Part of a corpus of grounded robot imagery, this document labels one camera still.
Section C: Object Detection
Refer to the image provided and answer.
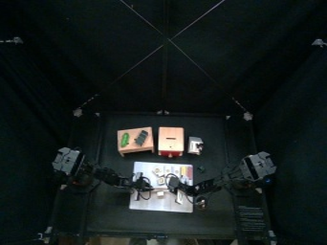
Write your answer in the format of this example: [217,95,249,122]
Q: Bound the white toy knife holder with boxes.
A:
[187,136,206,156]

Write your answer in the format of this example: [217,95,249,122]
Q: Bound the white rectangular cutting board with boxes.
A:
[129,161,195,213]

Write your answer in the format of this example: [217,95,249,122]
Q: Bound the wooden toy stand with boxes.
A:
[117,126,157,158]

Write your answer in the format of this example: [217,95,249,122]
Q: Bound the wooden toy box red base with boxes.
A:
[158,126,187,158]

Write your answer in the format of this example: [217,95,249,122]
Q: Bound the black ridged toy piece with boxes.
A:
[134,129,151,147]

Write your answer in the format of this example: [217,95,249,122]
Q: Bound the green toy piece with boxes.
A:
[121,131,133,147]

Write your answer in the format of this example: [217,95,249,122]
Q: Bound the thin diagonal frame wire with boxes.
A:
[118,0,251,114]
[76,0,226,111]

